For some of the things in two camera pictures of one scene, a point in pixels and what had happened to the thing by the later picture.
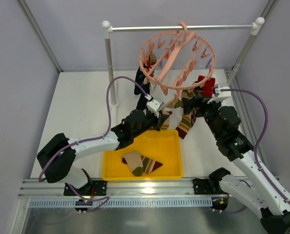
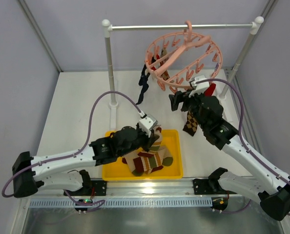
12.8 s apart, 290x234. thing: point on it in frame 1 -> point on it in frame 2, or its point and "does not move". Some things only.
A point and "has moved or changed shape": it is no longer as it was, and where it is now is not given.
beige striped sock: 166,119 -> 155,162
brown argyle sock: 194,111 has moved or changed shape
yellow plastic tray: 164,146 does not move
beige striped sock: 184,126 -> 143,153
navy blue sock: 142,79 has moved or changed shape
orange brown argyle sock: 151,60 -> 163,52
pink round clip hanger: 177,61 has moved or changed shape
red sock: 208,86 does not move
